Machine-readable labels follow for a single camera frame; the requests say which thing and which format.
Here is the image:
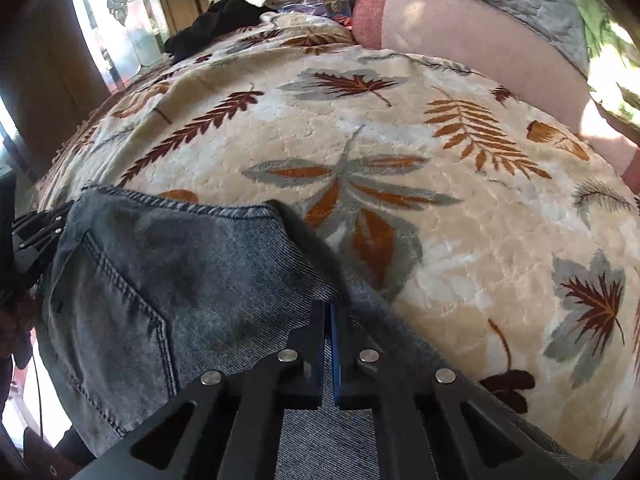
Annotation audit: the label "green patterned quilt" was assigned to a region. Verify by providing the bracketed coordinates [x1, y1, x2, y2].
[550, 0, 640, 126]

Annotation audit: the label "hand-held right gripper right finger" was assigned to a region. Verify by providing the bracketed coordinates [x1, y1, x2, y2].
[330, 304, 587, 480]

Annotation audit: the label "black cloth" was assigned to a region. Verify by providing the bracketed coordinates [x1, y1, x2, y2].
[165, 0, 261, 58]

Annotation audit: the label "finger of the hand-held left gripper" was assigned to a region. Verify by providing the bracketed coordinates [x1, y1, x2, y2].
[14, 229, 65, 272]
[12, 202, 74, 233]

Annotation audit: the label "colourful small box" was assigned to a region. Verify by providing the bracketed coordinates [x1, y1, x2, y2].
[322, 0, 358, 18]

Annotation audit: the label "stained glass window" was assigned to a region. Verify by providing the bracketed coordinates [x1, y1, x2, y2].
[70, 0, 168, 91]

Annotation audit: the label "pink upholstered headboard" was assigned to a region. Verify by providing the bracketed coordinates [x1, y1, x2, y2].
[352, 0, 640, 193]

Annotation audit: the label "black cable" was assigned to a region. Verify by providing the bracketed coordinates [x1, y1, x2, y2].
[30, 355, 51, 443]

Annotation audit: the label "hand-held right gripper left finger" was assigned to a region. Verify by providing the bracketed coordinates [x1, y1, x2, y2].
[72, 301, 329, 480]

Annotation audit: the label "grey denim pants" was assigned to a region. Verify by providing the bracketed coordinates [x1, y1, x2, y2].
[35, 185, 616, 480]

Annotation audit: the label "leaf print blanket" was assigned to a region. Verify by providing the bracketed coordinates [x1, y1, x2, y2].
[37, 12, 640, 466]

